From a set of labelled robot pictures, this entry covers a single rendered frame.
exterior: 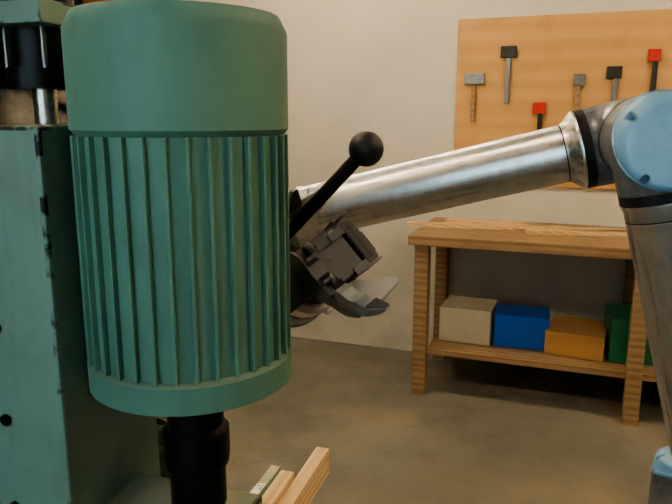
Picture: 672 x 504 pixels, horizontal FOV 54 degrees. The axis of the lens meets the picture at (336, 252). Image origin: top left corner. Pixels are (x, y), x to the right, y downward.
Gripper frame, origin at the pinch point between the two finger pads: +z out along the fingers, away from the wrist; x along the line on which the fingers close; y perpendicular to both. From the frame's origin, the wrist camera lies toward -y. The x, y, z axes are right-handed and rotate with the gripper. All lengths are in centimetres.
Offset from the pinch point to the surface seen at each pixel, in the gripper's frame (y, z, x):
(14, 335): -27.7, 1.8, -10.9
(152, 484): -27.1, -9.1, 6.7
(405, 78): 191, -261, -65
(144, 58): -9.0, 19.4, -17.8
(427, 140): 181, -269, -29
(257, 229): -8.3, 12.5, -4.7
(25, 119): -16.0, 1.5, -26.9
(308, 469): -11.7, -33.4, 20.5
